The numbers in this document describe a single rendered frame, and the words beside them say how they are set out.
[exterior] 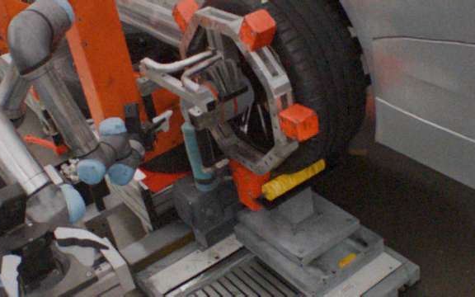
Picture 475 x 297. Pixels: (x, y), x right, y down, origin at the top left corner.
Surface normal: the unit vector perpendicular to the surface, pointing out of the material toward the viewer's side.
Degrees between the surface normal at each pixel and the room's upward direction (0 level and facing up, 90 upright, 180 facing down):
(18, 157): 48
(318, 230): 0
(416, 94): 90
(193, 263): 0
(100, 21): 90
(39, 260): 90
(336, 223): 0
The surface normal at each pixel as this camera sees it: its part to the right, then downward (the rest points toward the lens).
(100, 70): 0.58, 0.36
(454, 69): -0.80, 0.43
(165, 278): -0.17, -0.83
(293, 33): 0.29, -0.33
